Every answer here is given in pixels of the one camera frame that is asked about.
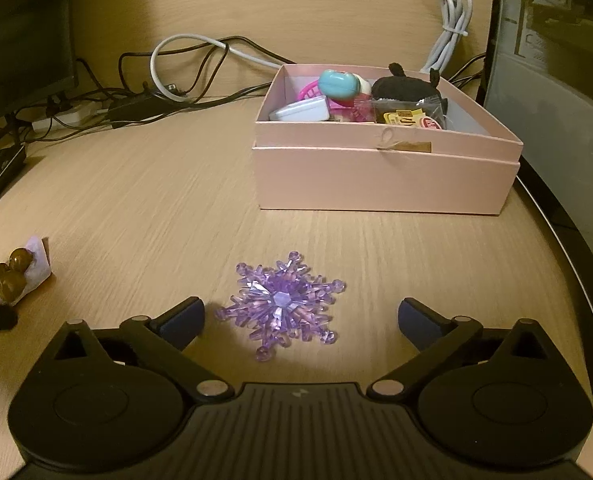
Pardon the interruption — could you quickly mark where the purple crystal snowflake ornament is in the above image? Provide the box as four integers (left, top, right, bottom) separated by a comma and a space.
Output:
214, 251, 347, 363

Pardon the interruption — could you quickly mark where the computer case with glass panel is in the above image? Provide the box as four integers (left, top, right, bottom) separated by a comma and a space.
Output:
481, 0, 593, 416

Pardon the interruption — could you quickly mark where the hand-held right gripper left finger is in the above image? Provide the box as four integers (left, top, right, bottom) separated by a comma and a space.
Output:
51, 296, 234, 401

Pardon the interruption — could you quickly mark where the black plush toy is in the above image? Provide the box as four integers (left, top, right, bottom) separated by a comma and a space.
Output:
371, 62, 449, 111

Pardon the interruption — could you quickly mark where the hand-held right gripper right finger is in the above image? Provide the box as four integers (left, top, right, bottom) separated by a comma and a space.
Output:
367, 297, 553, 401

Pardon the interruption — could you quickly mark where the teal and white toy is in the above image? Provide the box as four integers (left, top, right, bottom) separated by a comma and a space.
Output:
319, 69, 374, 100

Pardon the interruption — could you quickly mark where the white power strip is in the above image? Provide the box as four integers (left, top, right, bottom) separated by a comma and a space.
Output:
31, 105, 110, 131

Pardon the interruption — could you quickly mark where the bundled white cable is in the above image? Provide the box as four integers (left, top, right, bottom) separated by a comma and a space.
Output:
421, 0, 473, 73

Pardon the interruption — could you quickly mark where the pink plastic basket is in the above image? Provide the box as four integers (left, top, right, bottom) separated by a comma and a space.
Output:
299, 81, 347, 121

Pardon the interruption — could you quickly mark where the pink cardboard box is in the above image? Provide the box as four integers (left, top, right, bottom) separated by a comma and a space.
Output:
251, 63, 523, 217

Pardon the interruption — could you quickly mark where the black cable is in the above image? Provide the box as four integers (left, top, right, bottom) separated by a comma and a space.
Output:
449, 52, 487, 86
119, 35, 277, 108

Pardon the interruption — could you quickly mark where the looped white cable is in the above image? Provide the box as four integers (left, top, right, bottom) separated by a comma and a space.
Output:
150, 34, 283, 98

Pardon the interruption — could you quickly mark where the black monitor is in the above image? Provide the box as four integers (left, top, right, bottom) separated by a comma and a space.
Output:
0, 0, 80, 126

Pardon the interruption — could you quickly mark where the yellow snack packet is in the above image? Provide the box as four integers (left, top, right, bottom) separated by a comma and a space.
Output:
371, 100, 449, 132

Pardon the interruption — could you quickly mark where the small white box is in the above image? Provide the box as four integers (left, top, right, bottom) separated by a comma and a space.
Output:
269, 97, 329, 122

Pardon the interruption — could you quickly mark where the brown balls packet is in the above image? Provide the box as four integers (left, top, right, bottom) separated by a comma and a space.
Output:
0, 236, 53, 306

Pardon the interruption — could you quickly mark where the black power adapter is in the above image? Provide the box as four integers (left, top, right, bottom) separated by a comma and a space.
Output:
107, 95, 170, 123

